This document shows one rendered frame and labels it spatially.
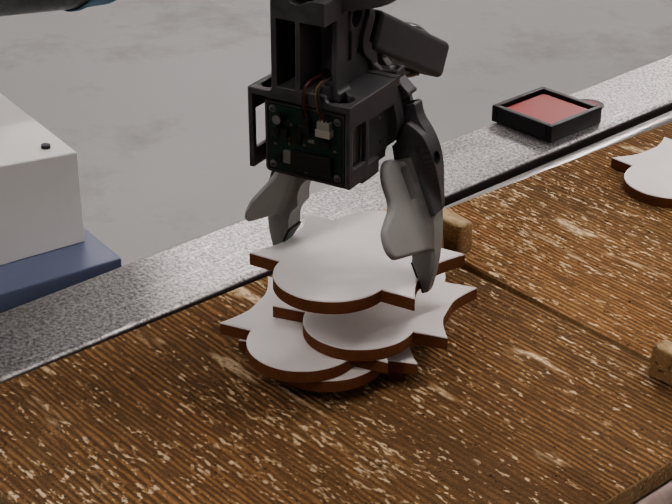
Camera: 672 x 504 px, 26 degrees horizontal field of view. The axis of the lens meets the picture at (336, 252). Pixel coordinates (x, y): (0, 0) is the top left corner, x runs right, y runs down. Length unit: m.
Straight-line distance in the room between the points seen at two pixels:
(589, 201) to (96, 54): 3.23
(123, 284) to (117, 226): 2.16
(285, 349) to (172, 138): 2.81
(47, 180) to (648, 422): 0.58
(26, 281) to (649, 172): 0.54
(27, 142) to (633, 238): 0.53
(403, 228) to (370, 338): 0.09
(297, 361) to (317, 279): 0.06
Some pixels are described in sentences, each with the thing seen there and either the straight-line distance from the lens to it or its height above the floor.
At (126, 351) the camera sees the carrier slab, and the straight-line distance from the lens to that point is 1.02.
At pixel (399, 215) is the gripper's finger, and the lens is 0.90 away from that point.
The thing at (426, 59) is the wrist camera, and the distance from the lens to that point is 0.96.
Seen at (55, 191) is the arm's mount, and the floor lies 0.93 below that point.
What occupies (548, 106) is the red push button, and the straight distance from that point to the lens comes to 1.45.
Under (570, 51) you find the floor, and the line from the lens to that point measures 4.39.
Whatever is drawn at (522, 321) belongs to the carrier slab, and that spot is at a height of 0.94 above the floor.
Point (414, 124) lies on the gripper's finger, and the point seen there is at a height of 1.12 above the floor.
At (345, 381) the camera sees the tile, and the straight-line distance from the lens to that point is 0.95.
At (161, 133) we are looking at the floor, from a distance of 3.78.
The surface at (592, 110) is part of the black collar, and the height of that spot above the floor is 0.93.
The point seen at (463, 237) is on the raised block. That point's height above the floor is 0.95.
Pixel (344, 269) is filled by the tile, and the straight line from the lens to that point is 0.94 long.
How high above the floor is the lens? 1.46
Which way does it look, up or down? 28 degrees down
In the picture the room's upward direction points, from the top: straight up
